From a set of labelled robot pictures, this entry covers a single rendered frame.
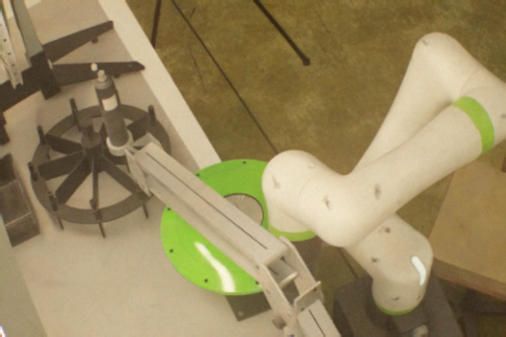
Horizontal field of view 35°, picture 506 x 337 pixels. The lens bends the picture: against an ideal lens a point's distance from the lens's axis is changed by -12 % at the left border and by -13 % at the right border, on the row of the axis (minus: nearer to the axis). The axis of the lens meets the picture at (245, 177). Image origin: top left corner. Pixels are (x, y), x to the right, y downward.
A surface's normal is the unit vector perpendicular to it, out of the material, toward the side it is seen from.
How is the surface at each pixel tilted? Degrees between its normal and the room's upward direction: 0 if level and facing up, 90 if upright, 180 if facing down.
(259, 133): 0
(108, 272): 0
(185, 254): 23
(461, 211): 0
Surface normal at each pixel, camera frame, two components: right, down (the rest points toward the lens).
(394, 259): -0.27, -0.44
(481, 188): -0.08, -0.58
